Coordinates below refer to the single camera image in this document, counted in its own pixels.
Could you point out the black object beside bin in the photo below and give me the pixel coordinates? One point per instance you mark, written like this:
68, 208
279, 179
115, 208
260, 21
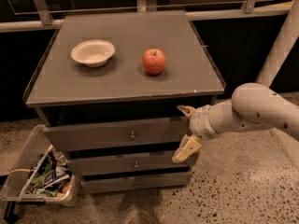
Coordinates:
9, 216

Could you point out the metal railing with glass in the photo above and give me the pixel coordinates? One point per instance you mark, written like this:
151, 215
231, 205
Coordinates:
149, 3

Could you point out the grey bottom drawer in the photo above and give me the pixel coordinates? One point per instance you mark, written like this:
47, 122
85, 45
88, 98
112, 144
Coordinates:
137, 182

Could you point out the red apple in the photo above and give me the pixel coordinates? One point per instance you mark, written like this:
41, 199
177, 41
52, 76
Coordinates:
154, 61

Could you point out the white paper bowl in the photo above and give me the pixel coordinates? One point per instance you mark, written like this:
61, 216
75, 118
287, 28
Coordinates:
93, 53

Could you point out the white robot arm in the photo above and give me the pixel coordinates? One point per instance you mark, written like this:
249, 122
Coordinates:
253, 106

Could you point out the clear plastic bin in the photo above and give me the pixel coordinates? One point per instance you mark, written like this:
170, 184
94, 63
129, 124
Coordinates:
37, 143

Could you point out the snack packages in bin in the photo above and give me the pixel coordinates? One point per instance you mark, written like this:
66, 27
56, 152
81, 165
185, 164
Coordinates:
49, 176

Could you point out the grey wooden drawer cabinet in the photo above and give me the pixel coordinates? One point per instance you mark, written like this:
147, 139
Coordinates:
64, 92

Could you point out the grey middle drawer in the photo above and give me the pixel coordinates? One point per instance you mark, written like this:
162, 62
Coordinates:
127, 163

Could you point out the grey top drawer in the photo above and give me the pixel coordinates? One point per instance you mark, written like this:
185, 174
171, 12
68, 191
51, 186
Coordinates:
117, 134

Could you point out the grey drawer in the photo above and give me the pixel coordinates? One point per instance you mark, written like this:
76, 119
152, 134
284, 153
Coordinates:
127, 163
137, 182
117, 134

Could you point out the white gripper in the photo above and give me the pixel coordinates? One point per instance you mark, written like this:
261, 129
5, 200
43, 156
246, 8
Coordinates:
198, 124

